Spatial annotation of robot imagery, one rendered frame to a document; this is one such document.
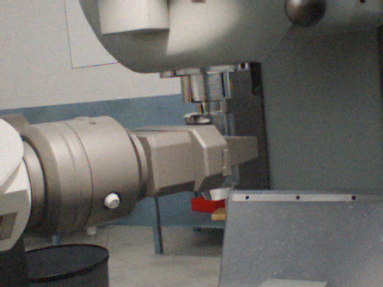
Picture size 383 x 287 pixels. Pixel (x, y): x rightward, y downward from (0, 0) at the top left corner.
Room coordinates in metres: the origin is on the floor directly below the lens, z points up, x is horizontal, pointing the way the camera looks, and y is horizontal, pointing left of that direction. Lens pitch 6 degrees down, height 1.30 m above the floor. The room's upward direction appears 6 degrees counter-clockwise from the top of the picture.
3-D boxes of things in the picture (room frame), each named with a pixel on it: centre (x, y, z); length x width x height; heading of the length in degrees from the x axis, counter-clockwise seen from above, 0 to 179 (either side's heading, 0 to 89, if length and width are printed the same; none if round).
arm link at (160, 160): (0.52, 0.05, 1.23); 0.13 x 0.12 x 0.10; 37
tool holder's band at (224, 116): (0.57, -0.02, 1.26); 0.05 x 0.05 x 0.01
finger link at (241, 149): (0.55, -0.04, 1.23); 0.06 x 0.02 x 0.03; 127
